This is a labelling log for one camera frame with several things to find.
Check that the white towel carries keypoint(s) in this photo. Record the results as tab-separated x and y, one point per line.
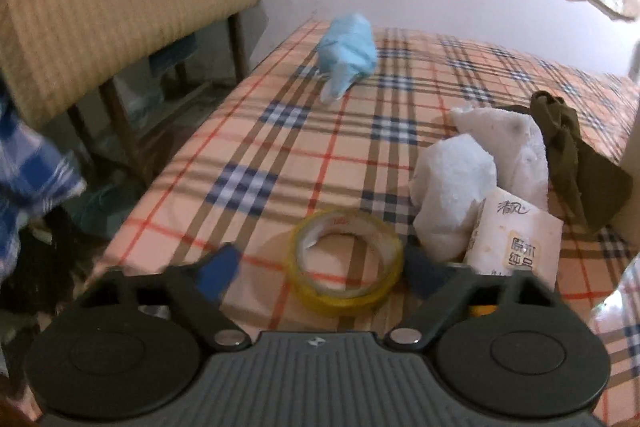
450	192
515	147

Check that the yellow tape roll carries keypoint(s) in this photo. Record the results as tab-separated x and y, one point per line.
345	302

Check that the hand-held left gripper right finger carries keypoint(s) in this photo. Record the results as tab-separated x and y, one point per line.
422	274

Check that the blue plaid cloth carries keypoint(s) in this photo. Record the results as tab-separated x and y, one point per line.
35	177

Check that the yellow packet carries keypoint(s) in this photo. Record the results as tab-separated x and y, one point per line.
482	311

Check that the dark green cloth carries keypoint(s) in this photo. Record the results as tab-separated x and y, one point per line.
105	212

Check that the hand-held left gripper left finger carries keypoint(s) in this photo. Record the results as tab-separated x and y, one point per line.
220	272

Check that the olive green knotted cloth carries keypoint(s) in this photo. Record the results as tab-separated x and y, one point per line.
565	147

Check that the white tissue packet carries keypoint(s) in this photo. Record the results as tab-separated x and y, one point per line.
520	242

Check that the wooden bench frame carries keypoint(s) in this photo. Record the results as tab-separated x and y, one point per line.
239	47

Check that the plaid covered table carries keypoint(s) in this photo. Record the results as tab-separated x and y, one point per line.
300	147

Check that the blue face mask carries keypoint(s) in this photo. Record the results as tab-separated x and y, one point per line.
347	47

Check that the dark cloth pile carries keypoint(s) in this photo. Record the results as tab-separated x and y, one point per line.
45	267

